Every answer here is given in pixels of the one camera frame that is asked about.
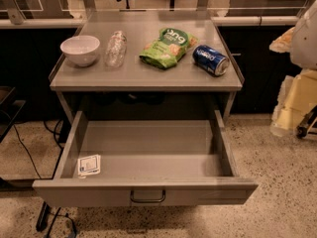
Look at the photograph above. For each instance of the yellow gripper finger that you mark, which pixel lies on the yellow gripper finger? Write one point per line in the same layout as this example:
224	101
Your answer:
297	97
283	43

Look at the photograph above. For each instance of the blue pepsi can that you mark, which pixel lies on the blue pepsi can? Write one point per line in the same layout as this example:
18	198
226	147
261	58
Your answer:
210	60

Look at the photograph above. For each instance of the open grey top drawer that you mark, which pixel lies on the open grey top drawer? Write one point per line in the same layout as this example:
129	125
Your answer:
191	160

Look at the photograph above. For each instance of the grey metal cabinet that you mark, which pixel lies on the grey metal cabinet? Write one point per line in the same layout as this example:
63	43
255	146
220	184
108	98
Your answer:
136	77

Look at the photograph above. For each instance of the white horizontal rail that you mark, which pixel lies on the white horizontal rail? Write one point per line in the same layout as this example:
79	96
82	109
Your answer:
256	21

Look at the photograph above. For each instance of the white ceramic bowl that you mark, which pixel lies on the white ceramic bowl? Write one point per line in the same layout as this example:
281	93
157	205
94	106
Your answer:
81	50

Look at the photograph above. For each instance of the clear plastic bottle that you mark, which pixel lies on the clear plastic bottle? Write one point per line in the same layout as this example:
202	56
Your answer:
116	49

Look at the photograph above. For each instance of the white tag card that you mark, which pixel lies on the white tag card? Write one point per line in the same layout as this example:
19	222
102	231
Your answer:
88	166

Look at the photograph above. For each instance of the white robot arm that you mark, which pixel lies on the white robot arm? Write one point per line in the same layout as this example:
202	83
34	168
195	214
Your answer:
303	52

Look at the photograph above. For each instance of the black drawer handle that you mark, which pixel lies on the black drawer handle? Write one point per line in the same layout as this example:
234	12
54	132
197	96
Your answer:
147	196

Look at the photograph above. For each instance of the green rice chip bag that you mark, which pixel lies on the green rice chip bag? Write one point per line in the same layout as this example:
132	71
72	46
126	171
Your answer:
168	49

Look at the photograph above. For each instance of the black side table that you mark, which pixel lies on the black side table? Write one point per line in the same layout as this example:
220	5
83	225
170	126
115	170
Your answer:
10	109

